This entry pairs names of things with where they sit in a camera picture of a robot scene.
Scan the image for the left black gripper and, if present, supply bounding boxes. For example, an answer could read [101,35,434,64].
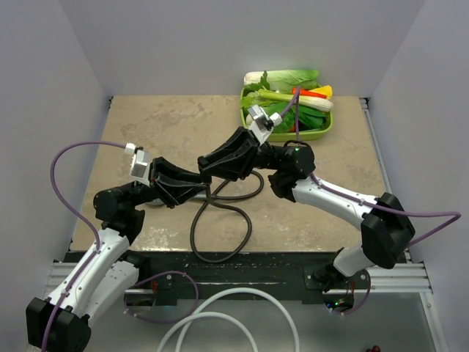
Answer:
[124,155,209,208]

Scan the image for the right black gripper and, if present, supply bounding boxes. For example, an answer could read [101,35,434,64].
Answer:
[199,127,283,182]

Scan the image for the grey shower head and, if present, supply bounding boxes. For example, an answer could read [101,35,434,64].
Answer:
[146,199,165,207]

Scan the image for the black shower hose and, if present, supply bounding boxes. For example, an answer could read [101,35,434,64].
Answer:
[189,170,265,264]

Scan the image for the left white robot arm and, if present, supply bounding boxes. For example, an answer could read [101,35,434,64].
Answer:
[26,150,207,351]

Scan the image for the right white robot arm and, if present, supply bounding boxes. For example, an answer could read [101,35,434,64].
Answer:
[197,128,415,288]

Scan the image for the napa cabbage in front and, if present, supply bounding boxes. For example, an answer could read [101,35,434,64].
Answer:
[243,104,295,133]

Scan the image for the napa cabbage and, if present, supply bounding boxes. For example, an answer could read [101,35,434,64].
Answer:
[243,104,295,133]
[243,70,320,92]

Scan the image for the green vegetable tray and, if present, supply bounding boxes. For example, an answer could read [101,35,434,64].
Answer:
[240,89,333,142]

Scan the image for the dark green leafy vegetable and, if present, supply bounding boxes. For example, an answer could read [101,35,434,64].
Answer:
[298,105,328,131]

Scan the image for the napa cabbage at back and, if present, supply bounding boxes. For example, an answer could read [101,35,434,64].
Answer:
[243,70,320,92]

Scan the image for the orange carrot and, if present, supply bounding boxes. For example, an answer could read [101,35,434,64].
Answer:
[292,88,328,99]

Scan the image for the green celery stalk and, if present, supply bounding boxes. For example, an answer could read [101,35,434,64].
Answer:
[257,89,333,112]

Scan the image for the yellow pepper piece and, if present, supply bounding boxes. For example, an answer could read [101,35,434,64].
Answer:
[311,85,333,100]

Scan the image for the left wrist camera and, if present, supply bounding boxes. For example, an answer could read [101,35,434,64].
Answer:
[125,143,151,186]

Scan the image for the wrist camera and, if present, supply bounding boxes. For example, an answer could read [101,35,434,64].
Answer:
[125,143,151,186]
[248,105,282,145]

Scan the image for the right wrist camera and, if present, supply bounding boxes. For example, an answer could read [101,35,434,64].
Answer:
[248,105,282,145]

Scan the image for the black mounting base plate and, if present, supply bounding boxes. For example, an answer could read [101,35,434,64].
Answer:
[62,251,371,307]

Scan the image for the white hose loop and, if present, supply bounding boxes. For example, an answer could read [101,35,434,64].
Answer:
[156,284,298,352]

